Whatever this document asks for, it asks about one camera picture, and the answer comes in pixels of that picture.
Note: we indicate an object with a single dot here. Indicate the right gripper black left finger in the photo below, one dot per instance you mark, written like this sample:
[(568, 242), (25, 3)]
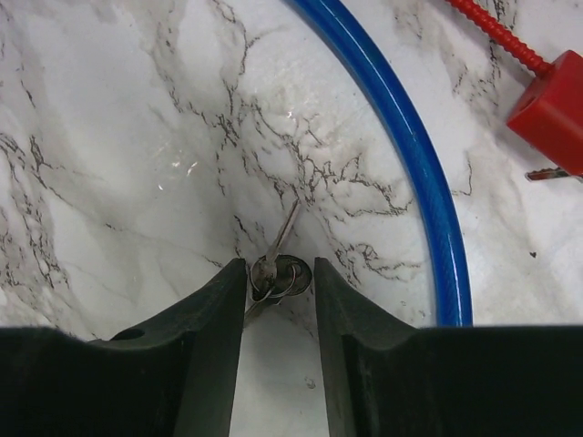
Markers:
[(171, 375)]

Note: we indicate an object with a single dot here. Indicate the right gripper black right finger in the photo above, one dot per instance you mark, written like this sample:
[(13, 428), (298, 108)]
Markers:
[(383, 377)]

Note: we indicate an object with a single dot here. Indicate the blue cable lock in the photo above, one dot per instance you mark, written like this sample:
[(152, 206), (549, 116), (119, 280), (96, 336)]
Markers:
[(344, 35)]

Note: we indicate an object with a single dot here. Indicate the silver keys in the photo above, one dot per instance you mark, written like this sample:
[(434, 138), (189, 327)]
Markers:
[(275, 276)]

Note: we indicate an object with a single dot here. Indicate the red cable seal lock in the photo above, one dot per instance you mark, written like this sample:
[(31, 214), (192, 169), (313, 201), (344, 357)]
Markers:
[(548, 116)]

